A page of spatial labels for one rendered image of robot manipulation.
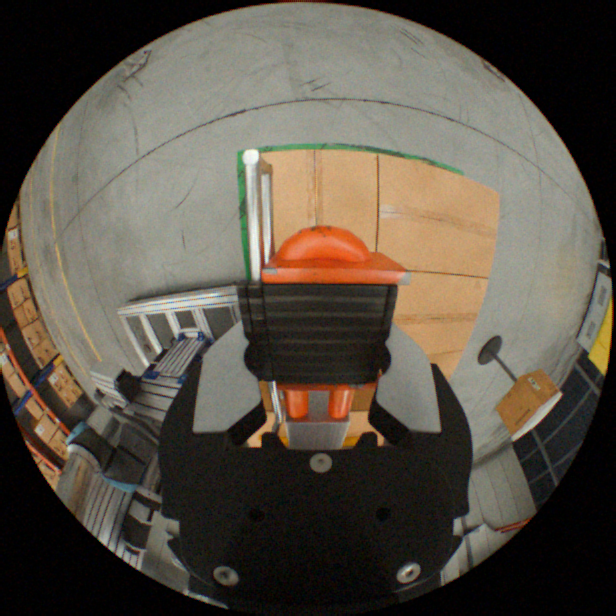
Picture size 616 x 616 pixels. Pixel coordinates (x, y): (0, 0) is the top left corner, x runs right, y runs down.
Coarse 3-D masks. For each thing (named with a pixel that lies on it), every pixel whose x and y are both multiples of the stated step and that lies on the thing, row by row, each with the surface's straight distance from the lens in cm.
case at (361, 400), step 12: (252, 372) 55; (264, 384) 51; (264, 396) 48; (360, 396) 48; (372, 396) 49; (360, 408) 46; (360, 420) 49; (348, 432) 54; (360, 432) 55; (252, 444) 65
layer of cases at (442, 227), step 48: (288, 192) 65; (336, 192) 65; (384, 192) 69; (432, 192) 77; (480, 192) 94; (384, 240) 69; (432, 240) 77; (480, 240) 94; (432, 288) 83; (480, 288) 102; (432, 336) 96
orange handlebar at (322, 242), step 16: (288, 240) 11; (304, 240) 10; (320, 240) 10; (336, 240) 10; (352, 240) 11; (288, 256) 10; (304, 256) 10; (320, 256) 10; (336, 256) 10; (352, 256) 11; (368, 256) 11; (288, 400) 17; (304, 400) 18; (336, 400) 17; (336, 416) 19
